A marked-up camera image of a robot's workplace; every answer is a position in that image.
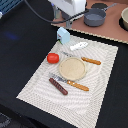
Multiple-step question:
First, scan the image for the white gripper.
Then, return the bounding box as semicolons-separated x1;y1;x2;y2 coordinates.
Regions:
48;0;86;28

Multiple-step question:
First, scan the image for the light blue cup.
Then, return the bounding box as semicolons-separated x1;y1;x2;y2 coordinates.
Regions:
57;27;70;44

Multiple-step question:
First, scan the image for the red tomato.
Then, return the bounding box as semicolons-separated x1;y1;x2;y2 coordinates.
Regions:
47;53;59;64

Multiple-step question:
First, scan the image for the brown sausage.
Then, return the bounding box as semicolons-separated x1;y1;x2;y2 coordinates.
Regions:
49;78;68;95

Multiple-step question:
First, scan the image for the brown stove board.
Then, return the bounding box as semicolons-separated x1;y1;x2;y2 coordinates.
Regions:
50;0;128;44

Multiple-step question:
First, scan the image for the round wooden plate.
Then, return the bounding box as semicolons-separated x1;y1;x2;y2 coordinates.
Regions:
59;57;86;81

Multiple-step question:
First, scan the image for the beige bowl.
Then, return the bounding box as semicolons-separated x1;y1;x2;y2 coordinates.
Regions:
121;7;128;30

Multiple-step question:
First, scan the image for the beige woven placemat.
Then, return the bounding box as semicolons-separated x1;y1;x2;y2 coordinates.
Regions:
17;35;118;128

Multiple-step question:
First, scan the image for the grey saucepan with handle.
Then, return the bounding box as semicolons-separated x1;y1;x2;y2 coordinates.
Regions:
84;4;115;27

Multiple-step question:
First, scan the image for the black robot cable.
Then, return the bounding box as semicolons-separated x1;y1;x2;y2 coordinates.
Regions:
23;0;90;25

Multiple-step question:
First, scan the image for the knife with wooden handle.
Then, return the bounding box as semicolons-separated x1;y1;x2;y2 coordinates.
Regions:
61;51;101;65

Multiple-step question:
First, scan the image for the fork with wooden handle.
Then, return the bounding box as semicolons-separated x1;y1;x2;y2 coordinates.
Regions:
49;73;89;91

